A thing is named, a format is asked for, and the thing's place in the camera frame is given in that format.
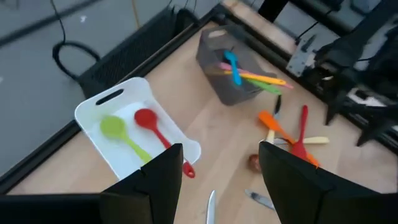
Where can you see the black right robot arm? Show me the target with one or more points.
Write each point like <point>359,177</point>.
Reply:
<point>387,62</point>

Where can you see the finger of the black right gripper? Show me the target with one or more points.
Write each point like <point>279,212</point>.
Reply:
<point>374,132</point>
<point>337,102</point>

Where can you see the grey metal mounting plate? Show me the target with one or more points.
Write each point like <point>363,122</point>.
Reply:
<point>303,56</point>

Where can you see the lime green silicone spoon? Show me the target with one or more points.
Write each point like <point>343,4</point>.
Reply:
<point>112,127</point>

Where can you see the red silicone spatula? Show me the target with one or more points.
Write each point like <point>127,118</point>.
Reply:
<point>299,149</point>

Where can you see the black perforated power box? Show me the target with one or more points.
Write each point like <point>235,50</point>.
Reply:
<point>133,53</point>

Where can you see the black aluminium table frame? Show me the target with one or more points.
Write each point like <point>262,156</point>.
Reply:
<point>37,155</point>

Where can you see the white plastic bin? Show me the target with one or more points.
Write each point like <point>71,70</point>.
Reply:
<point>93,112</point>

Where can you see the grey equipment cart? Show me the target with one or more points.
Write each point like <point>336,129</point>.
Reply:
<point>272,9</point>

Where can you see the green silicone spatula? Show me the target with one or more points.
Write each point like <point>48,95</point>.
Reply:
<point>267,88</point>

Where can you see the grey translucent plastic bin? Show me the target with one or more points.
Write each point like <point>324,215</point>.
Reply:
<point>230,93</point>

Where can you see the red silicone spoon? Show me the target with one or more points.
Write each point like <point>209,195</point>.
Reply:
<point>146,119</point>

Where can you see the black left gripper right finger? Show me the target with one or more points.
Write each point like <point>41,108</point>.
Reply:
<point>298,193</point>

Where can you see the yellow silicone spatula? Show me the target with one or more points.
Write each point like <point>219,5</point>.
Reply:
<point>264,78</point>

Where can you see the blue silicone spatula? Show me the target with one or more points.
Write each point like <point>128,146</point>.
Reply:
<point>231,59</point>

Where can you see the brown wooden spoon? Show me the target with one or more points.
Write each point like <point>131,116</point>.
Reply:
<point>254,162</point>

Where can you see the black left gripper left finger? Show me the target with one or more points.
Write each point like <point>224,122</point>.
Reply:
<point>155,193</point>

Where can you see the orange silicone spatula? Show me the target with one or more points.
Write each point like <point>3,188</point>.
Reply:
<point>269,119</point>

